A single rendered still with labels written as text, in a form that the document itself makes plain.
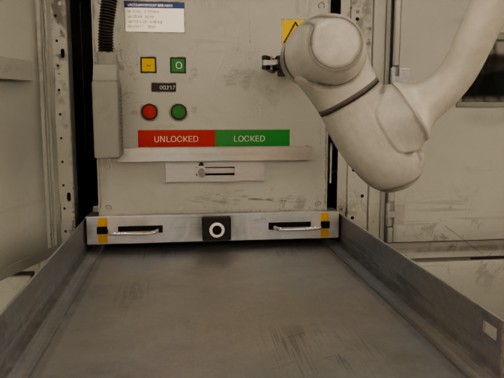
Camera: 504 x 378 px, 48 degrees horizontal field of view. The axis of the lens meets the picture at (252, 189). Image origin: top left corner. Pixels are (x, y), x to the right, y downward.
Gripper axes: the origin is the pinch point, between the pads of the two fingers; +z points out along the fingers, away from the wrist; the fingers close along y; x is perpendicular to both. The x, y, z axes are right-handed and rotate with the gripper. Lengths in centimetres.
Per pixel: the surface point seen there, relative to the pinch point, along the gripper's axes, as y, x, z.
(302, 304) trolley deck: -3, -38, -34
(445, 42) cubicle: 36.9, 6.2, 5.0
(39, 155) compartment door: -50, -18, 5
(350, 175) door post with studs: 16.7, -23.2, 7.0
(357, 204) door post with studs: 18.4, -29.8, 7.0
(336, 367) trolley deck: -3, -38, -56
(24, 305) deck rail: -41, -33, -43
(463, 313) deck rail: 14, -34, -52
